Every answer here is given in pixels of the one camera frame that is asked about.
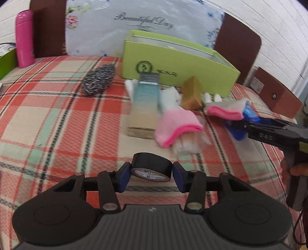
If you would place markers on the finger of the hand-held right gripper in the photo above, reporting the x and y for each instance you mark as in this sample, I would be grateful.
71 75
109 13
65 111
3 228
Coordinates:
243 126
279 123

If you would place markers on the bright green open box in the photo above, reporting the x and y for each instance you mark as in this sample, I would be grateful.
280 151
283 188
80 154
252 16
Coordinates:
7 65

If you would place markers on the blue tissue pack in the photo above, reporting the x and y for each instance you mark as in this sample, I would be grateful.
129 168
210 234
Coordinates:
238 135

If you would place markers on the teal gold gradient box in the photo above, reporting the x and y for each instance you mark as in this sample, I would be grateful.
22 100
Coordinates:
144 108

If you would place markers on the person's right hand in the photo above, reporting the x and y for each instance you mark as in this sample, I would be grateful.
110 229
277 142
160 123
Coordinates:
299 170

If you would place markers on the plaid bed sheet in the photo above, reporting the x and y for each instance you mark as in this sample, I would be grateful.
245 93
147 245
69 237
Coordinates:
60 132

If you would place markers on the pink thermos bottle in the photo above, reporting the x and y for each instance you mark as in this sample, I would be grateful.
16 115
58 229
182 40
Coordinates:
24 38

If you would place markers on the light green cardboard box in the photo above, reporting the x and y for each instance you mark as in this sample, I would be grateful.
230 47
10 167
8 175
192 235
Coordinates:
180 65

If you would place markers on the floral printed bedding bag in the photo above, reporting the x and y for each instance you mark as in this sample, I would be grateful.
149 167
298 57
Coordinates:
101 36

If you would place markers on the clear plastic bag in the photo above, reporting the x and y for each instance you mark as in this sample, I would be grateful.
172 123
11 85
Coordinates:
190 144

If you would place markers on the pink white sock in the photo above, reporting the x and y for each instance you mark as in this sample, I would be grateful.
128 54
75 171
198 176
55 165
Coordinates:
226 110
173 125

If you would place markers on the grey metallic scrubber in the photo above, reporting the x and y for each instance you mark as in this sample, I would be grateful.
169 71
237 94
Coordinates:
98 78

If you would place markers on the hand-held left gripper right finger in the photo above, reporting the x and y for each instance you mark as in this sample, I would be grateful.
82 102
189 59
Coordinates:
179 176

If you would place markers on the small gold box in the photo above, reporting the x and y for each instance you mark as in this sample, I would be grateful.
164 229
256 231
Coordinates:
192 93

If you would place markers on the brown open box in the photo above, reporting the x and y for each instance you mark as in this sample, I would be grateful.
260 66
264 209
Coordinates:
281 96

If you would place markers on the black tape roll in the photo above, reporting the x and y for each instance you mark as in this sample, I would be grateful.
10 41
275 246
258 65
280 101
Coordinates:
151 159

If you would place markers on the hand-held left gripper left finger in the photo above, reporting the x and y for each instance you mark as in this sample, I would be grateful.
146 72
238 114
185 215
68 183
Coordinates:
124 176

